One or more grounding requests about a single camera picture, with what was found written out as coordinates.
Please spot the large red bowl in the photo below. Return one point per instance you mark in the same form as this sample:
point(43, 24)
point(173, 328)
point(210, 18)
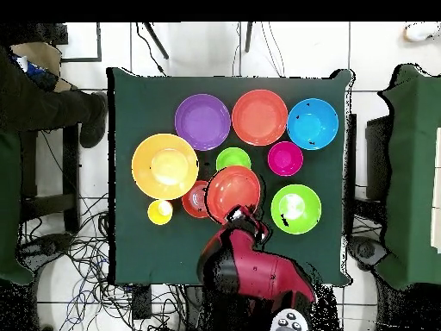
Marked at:
point(260, 117)
point(232, 189)

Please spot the large green bowl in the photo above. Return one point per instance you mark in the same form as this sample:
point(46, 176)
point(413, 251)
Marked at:
point(296, 209)

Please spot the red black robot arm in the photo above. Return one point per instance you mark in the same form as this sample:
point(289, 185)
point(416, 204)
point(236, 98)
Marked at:
point(255, 269)

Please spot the small green bowl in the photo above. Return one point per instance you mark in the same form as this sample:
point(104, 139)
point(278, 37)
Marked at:
point(233, 158)

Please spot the small red bowl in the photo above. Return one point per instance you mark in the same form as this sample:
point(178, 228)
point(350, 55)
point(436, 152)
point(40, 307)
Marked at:
point(193, 201)

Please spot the large orange bowl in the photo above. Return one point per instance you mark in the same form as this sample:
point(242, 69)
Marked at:
point(165, 166)

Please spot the purple bowl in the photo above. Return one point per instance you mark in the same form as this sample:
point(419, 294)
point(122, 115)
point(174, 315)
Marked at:
point(202, 122)

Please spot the yellow cup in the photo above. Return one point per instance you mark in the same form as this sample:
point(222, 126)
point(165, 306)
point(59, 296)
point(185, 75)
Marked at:
point(160, 212)

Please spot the pink bowl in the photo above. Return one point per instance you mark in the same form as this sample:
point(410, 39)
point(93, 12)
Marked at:
point(285, 158)

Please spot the dark green table cloth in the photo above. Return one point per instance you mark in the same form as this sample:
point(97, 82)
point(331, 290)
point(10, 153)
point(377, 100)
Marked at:
point(155, 241)

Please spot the blue bowl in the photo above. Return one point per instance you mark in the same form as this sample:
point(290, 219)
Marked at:
point(313, 124)

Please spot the black power box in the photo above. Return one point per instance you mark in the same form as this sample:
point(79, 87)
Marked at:
point(142, 303)

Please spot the black tripod leg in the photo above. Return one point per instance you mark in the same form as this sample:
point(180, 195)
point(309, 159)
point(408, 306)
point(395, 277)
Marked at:
point(248, 36)
point(156, 40)

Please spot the green cloth covered table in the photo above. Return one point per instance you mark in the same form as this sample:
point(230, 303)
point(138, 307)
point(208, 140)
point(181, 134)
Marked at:
point(410, 172)
point(8, 207)

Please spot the person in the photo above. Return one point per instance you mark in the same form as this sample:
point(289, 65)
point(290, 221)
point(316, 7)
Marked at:
point(34, 107)

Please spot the blue cloth bag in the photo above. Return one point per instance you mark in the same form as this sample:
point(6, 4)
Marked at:
point(38, 74)

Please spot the white board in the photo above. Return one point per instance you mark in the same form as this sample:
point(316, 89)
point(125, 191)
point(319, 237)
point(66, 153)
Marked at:
point(437, 189)

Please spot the brown cardboard box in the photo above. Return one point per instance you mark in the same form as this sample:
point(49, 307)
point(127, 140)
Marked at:
point(44, 55)

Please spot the black stool frame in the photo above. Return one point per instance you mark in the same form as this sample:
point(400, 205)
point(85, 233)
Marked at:
point(70, 172)

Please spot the black floor frame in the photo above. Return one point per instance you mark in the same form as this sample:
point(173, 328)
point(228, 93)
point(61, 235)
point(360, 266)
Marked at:
point(99, 41)

